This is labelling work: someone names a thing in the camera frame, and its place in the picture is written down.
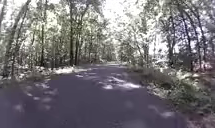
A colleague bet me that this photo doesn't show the grey asphalt road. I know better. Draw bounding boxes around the grey asphalt road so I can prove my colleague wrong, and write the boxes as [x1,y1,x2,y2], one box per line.
[0,61,190,128]

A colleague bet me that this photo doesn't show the leafy undergrowth verge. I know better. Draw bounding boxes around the leafy undergrowth verge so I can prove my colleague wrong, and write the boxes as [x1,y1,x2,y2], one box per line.
[125,63,215,128]
[0,63,93,88]

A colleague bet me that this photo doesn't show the wood of trees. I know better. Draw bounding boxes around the wood of trees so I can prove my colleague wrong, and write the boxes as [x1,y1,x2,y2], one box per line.
[0,0,215,80]

